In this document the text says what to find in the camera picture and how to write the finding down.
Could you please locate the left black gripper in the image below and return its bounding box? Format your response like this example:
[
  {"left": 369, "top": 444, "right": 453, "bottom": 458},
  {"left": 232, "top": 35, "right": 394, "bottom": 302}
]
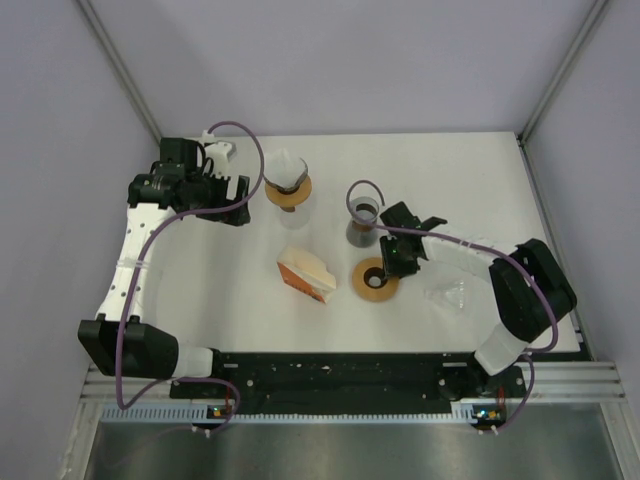
[{"left": 184, "top": 166, "right": 248, "bottom": 226}]

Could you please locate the wooden dripper ring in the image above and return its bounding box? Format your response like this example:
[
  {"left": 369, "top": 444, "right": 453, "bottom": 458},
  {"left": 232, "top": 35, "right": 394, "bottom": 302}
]
[
  {"left": 264, "top": 175, "right": 314, "bottom": 209},
  {"left": 351, "top": 257, "right": 402, "bottom": 304}
]

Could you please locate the grey glass carafe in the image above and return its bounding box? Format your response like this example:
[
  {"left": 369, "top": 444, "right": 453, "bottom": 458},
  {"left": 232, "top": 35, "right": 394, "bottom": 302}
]
[{"left": 346, "top": 196, "right": 380, "bottom": 248}]

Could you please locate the clear glass carafe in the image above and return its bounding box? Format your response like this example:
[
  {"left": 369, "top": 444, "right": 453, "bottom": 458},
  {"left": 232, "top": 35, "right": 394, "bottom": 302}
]
[{"left": 280, "top": 206, "right": 311, "bottom": 230}]

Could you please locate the clear glass dripper cone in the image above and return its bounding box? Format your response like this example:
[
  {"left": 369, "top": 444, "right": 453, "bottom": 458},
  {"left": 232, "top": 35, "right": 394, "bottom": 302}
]
[{"left": 424, "top": 280, "right": 471, "bottom": 314}]

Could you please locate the orange coffee filter pack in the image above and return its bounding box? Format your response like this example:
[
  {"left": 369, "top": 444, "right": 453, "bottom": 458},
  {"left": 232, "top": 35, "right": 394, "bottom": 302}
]
[{"left": 277, "top": 246, "right": 337, "bottom": 304}]

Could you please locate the smoked glass dripper cone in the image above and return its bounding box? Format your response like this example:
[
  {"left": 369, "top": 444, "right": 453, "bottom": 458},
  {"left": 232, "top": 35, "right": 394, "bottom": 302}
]
[{"left": 265, "top": 164, "right": 308, "bottom": 194}]

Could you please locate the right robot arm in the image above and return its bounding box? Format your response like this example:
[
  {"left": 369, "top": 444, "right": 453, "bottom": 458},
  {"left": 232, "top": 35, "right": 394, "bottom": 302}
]
[{"left": 380, "top": 202, "right": 577, "bottom": 396}]

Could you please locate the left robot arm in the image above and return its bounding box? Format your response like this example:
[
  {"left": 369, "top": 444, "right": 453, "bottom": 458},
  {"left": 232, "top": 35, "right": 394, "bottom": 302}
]
[{"left": 78, "top": 134, "right": 250, "bottom": 397}]

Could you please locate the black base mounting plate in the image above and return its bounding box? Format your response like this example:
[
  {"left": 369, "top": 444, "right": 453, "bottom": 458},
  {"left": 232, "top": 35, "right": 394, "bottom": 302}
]
[{"left": 169, "top": 351, "right": 529, "bottom": 415}]

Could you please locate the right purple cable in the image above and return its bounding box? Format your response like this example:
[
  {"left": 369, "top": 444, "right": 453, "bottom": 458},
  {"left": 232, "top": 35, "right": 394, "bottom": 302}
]
[{"left": 346, "top": 180, "right": 560, "bottom": 435}]

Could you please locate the purple cable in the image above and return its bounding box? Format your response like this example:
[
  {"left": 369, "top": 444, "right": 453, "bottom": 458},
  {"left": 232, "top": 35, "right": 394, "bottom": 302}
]
[
  {"left": 114, "top": 120, "right": 265, "bottom": 436},
  {"left": 346, "top": 180, "right": 560, "bottom": 435}
]

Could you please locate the aluminium frame rail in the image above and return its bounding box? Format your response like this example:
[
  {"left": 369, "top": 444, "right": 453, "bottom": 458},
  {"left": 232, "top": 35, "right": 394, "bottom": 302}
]
[{"left": 80, "top": 362, "right": 626, "bottom": 403}]

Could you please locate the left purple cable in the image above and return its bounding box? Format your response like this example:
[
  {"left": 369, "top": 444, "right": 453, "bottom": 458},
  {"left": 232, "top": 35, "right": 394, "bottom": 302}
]
[{"left": 114, "top": 120, "right": 265, "bottom": 436}]

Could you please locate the grey cable duct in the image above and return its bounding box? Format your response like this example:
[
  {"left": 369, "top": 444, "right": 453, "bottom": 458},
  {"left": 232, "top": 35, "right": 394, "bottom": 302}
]
[{"left": 101, "top": 401, "right": 496, "bottom": 426}]

